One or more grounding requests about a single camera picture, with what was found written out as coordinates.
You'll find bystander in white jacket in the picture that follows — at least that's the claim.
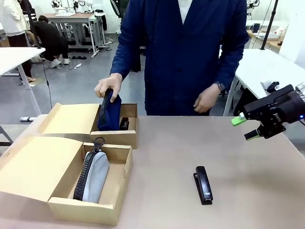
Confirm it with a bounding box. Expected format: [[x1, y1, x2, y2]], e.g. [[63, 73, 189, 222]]
[[0, 0, 36, 83]]

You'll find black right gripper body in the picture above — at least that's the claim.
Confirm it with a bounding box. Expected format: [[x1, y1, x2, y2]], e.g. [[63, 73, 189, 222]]
[[243, 84, 305, 140]]

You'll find large cardboard box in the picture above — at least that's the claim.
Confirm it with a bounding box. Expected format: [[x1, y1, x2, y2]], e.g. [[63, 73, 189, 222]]
[[0, 134, 133, 226]]

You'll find brown-top white-frame desk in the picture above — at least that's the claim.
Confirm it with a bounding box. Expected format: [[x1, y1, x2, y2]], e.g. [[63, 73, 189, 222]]
[[44, 12, 107, 58]]

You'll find small cardboard box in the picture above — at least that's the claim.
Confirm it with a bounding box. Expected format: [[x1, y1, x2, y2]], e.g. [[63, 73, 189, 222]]
[[38, 102, 139, 150]]

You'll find black stand pole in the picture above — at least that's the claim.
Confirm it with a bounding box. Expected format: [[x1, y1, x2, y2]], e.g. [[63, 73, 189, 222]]
[[25, 0, 46, 50]]

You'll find long black stapler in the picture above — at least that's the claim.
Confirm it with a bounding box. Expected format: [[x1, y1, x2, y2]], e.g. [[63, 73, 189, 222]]
[[193, 166, 214, 206]]

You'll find wooden workbench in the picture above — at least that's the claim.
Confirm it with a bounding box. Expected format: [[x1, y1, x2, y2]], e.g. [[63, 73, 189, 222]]
[[246, 28, 288, 51]]

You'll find short black hole punch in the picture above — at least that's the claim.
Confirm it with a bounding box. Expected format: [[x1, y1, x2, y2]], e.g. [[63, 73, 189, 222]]
[[119, 116, 130, 131]]

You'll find person's left forearm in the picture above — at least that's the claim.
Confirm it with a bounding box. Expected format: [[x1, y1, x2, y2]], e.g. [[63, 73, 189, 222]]
[[217, 40, 250, 92]]

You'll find white side table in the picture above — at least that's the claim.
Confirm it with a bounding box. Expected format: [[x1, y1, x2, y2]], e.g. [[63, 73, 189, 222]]
[[0, 46, 46, 122]]

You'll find person in blue coat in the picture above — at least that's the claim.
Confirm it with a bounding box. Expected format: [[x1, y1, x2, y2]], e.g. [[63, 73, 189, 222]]
[[119, 0, 250, 117]]

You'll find black tripod pole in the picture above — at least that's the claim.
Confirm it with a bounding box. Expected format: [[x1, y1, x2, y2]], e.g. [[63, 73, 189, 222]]
[[260, 0, 280, 51]]

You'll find small black device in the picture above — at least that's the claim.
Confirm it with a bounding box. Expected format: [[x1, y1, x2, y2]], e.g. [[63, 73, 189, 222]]
[[266, 81, 280, 94]]

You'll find person's right hand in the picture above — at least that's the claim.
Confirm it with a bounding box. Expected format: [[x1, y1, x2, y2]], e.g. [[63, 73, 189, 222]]
[[94, 72, 123, 102]]

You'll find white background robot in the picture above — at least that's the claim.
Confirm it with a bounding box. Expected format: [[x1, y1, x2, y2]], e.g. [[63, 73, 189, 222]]
[[50, 0, 95, 14]]

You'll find bystander in striped black jacket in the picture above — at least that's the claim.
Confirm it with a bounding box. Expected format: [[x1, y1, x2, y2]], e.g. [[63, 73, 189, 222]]
[[110, 0, 131, 19]]

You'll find black hanging garment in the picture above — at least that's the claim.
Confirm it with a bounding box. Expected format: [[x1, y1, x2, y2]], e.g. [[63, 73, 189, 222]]
[[94, 9, 108, 32]]

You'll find bystander in black clothes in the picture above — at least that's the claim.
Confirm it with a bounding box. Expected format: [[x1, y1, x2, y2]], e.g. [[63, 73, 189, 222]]
[[32, 15, 71, 69]]

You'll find person's right forearm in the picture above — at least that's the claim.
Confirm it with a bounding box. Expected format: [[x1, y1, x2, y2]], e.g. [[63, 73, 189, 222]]
[[110, 28, 145, 81]]

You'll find grey Campus pencil case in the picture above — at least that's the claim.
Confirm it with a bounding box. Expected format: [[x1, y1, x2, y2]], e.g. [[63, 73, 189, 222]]
[[72, 136, 111, 204]]

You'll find dark blue pencil case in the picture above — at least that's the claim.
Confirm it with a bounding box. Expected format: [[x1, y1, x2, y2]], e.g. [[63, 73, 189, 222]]
[[97, 89, 123, 132]]

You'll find person's left hand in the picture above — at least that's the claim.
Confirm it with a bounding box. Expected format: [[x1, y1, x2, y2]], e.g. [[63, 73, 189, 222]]
[[193, 83, 221, 114]]

